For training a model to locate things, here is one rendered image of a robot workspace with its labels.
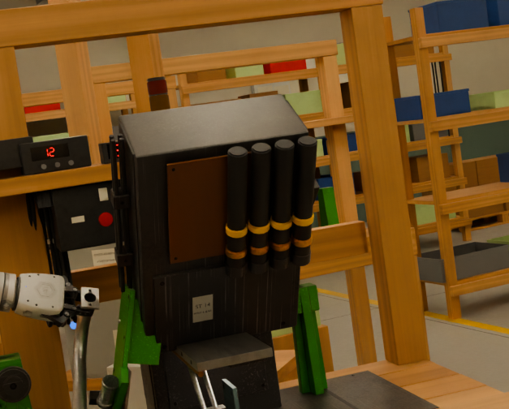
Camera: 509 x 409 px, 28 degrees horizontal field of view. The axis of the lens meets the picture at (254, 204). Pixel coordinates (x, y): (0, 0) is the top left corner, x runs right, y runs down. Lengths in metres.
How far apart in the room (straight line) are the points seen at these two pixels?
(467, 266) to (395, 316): 4.68
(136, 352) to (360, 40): 1.05
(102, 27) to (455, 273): 5.10
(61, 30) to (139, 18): 0.19
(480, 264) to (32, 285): 5.54
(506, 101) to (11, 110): 5.51
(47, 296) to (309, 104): 8.05
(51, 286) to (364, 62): 1.03
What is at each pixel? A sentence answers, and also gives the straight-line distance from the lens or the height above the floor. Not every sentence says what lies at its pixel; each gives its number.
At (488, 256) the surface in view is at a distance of 7.56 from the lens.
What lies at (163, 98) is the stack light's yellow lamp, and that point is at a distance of 2.60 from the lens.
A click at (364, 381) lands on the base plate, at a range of 2.63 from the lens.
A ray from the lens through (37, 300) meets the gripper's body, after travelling 2.26.
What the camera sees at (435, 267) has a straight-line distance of 7.38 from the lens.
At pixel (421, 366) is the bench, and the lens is 2.80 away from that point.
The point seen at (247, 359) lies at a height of 1.12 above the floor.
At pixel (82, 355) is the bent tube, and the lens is 2.36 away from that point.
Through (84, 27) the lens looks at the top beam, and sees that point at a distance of 2.56.
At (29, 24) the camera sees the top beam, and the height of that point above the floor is 1.90.
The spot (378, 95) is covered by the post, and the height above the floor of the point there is 1.61.
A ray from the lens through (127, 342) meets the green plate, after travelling 2.21.
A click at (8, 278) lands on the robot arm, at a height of 1.33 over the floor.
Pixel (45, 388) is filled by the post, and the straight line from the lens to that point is 2.59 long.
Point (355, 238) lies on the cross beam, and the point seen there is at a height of 1.23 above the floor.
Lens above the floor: 1.60
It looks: 5 degrees down
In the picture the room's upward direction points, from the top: 8 degrees counter-clockwise
